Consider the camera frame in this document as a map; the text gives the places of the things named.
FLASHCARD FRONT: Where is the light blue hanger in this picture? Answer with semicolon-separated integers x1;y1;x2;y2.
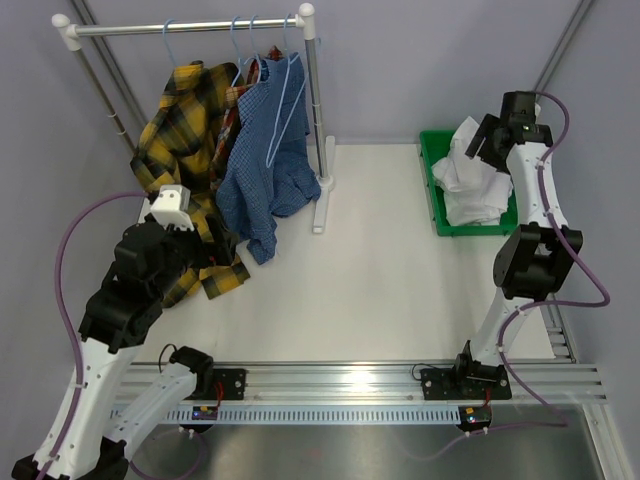
264;13;321;166

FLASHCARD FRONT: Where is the clothes rack metal white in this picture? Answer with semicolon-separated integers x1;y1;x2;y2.
50;2;337;235

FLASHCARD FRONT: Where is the red plaid shirt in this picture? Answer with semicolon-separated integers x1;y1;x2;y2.
209;46;284;192

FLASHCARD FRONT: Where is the hanger of red shirt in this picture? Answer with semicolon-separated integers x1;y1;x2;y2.
230;16;254;87

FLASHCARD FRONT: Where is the hanger of blue shirt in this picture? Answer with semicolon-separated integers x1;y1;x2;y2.
247;14;274;81

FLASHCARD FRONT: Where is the slotted cable duct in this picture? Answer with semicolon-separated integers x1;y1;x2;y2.
107;404;464;425

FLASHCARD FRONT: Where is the hanger of yellow shirt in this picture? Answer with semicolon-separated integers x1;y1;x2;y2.
161;18;178;69

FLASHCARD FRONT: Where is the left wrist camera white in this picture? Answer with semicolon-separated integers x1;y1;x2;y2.
150;184;195;231

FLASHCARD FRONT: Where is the aluminium mounting rail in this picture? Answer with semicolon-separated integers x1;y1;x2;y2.
119;359;609;404

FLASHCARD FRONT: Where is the white shirt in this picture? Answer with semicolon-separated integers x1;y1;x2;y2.
431;116;513;227

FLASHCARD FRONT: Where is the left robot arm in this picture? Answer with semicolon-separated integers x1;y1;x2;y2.
11;217;245;479

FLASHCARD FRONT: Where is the blue checked shirt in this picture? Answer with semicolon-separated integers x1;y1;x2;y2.
216;53;321;264

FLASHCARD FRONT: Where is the yellow black plaid shirt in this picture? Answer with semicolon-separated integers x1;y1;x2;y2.
128;60;251;309

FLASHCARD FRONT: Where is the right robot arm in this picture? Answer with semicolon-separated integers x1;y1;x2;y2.
450;91;583;400

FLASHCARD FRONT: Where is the green plastic bin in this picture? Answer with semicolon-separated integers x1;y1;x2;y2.
419;130;518;237

